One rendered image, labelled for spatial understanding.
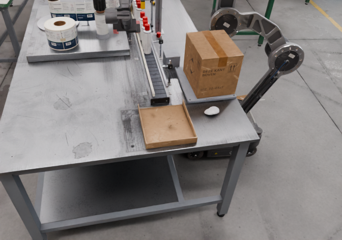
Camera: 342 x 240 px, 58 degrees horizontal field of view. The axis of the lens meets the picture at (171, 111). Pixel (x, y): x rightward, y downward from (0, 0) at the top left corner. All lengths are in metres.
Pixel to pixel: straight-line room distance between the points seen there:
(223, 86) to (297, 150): 1.30
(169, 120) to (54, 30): 0.97
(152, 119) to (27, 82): 0.83
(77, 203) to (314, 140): 2.09
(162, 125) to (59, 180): 0.92
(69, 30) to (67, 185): 1.02
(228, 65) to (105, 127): 0.74
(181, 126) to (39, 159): 0.71
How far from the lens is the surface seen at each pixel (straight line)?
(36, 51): 2.25
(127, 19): 1.56
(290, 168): 2.74
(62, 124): 1.70
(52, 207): 2.14
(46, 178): 2.28
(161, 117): 1.68
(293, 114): 3.25
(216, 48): 1.75
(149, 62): 2.02
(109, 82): 1.94
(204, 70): 1.68
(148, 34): 2.03
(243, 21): 2.02
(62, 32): 2.15
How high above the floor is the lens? 1.98
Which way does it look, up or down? 42 degrees down
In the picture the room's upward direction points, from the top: 4 degrees clockwise
